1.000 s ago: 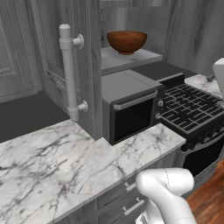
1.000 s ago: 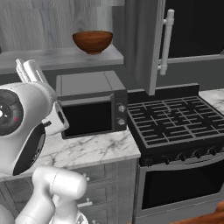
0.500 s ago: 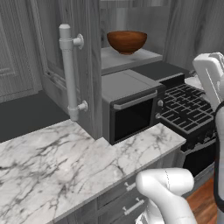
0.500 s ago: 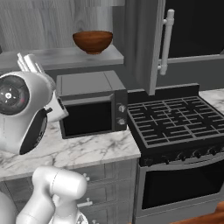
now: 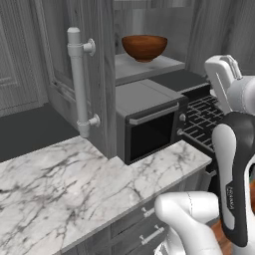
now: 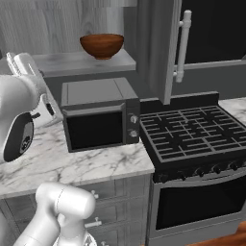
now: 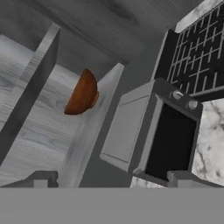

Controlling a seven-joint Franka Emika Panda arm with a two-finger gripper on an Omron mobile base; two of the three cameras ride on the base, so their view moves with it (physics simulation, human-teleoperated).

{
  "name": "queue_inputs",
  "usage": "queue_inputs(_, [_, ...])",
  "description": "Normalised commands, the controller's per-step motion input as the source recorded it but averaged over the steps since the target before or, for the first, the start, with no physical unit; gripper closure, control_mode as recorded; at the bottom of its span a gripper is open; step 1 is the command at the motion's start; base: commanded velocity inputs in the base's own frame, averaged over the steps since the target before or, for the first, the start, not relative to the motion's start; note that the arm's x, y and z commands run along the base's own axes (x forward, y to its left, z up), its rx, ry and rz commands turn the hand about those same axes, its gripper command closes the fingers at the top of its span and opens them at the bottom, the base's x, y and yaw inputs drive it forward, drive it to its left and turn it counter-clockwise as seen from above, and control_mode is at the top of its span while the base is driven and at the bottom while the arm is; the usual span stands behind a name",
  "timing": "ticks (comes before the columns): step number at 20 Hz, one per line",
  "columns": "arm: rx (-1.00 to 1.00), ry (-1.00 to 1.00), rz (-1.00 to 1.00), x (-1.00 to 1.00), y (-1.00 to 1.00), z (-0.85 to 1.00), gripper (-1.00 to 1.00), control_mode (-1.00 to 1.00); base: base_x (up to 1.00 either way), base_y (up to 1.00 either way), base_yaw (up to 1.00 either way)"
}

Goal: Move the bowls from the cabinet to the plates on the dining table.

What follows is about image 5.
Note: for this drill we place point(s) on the grey toaster oven knob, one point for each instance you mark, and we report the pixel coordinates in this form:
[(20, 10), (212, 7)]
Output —
[(180, 132), (182, 117)]

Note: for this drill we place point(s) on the grey panelled cupboard run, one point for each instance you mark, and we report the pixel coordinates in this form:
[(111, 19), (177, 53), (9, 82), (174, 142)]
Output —
[(16, 56)]

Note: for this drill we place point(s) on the grey drawer front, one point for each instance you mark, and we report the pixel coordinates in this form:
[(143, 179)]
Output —
[(132, 220), (132, 244)]

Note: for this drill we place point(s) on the black toaster oven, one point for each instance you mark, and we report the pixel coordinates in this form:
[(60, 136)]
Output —
[(146, 99)]

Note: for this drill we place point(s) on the grey wooden cabinet door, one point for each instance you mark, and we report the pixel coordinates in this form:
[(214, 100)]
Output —
[(103, 83), (219, 30)]

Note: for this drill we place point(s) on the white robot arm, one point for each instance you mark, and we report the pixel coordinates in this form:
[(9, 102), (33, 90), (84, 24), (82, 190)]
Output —
[(232, 156)]

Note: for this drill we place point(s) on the grey cabinet shelf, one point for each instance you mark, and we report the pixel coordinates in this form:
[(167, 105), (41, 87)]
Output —
[(139, 68)]

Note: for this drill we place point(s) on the brown wooden bowl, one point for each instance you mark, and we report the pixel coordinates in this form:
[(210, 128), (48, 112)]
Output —
[(144, 48)]

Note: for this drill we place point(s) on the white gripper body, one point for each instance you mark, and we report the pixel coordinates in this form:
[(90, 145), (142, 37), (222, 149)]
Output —
[(219, 76)]

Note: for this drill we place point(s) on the black stove with grates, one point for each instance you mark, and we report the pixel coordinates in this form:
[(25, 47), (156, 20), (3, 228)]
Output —
[(199, 113)]

